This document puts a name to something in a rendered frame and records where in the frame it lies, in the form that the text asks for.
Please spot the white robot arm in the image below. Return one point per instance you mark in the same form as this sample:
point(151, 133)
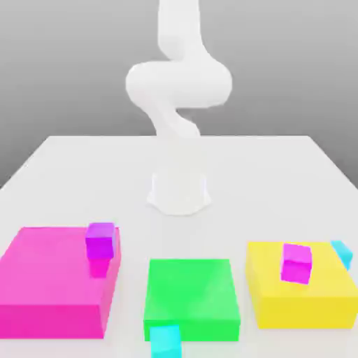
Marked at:
point(179, 84)

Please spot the small purple cube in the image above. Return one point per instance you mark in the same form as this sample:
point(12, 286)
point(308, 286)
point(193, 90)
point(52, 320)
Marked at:
point(99, 243)

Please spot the small pink cube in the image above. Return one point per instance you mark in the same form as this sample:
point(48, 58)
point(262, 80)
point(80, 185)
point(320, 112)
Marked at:
point(98, 268)

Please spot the small magenta cube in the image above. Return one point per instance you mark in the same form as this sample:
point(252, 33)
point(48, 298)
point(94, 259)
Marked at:
point(296, 264)

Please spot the small cyan cube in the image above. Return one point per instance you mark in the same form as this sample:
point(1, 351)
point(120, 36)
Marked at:
point(165, 341)
point(342, 253)

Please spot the large green box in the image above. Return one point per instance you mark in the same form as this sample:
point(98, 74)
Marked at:
point(193, 291)

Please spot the large pink box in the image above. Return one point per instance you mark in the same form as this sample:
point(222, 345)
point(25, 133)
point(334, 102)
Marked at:
point(47, 274)

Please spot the large yellow box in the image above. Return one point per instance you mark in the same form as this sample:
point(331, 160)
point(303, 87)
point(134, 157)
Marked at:
point(304, 304)

